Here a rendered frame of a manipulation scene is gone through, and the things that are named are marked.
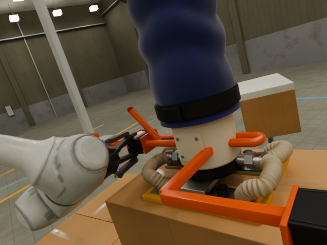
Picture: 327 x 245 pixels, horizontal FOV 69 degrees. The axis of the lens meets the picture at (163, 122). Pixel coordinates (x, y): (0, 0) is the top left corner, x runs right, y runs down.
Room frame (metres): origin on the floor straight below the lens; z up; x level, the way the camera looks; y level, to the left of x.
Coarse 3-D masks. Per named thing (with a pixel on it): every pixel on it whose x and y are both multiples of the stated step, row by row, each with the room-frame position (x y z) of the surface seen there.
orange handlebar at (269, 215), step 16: (112, 144) 0.86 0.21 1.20; (160, 144) 0.70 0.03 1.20; (240, 144) 0.53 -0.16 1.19; (256, 144) 0.51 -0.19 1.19; (192, 160) 0.50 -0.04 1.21; (176, 176) 0.44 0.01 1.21; (160, 192) 0.41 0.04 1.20; (176, 192) 0.38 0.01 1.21; (192, 208) 0.35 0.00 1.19; (208, 208) 0.33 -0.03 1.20; (224, 208) 0.31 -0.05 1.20; (240, 208) 0.30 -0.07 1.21; (256, 208) 0.28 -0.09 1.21; (272, 208) 0.28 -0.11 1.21; (272, 224) 0.27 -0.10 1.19
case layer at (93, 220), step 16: (128, 176) 2.03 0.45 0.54; (112, 192) 1.81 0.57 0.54; (96, 208) 1.64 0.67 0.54; (64, 224) 1.55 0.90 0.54; (80, 224) 1.49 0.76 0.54; (96, 224) 1.43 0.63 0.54; (112, 224) 1.38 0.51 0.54; (48, 240) 1.42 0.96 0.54; (64, 240) 1.36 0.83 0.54; (80, 240) 1.31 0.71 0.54; (96, 240) 1.26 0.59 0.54; (112, 240) 1.22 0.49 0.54
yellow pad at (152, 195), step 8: (224, 184) 0.51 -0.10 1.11; (152, 192) 0.62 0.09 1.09; (216, 192) 0.53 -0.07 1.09; (224, 192) 0.50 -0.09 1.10; (232, 192) 0.51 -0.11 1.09; (144, 200) 0.63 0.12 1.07; (152, 200) 0.60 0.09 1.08; (160, 200) 0.58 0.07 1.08; (256, 200) 0.46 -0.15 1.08; (264, 200) 0.46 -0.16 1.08; (184, 208) 0.53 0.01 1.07; (224, 216) 0.46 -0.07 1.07; (256, 224) 0.41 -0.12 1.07
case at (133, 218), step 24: (288, 168) 0.58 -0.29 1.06; (312, 168) 0.55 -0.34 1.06; (120, 192) 0.72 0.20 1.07; (144, 192) 0.67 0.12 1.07; (288, 192) 0.48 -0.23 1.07; (120, 216) 0.66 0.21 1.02; (144, 216) 0.58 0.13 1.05; (168, 216) 0.52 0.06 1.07; (192, 216) 0.50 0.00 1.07; (216, 216) 0.47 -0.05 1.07; (120, 240) 0.69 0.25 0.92; (144, 240) 0.61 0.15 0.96; (168, 240) 0.54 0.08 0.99; (192, 240) 0.48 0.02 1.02; (216, 240) 0.43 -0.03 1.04; (240, 240) 0.39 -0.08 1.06; (264, 240) 0.37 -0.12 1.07
